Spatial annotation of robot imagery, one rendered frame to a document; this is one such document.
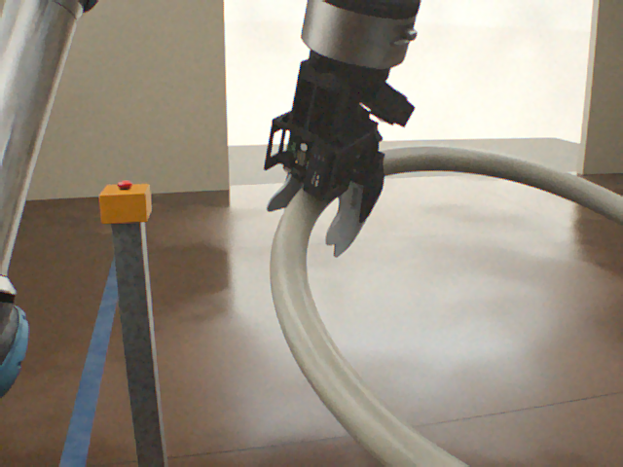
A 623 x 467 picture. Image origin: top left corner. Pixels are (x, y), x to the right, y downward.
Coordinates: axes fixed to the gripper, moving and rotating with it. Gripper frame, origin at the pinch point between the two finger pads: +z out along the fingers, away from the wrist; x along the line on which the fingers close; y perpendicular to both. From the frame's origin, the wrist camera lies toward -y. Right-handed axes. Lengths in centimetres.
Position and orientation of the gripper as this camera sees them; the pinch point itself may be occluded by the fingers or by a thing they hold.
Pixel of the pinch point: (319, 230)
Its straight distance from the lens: 64.3
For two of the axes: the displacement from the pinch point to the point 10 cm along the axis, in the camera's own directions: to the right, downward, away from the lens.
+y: -5.5, 4.1, -7.3
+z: -1.9, 7.9, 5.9
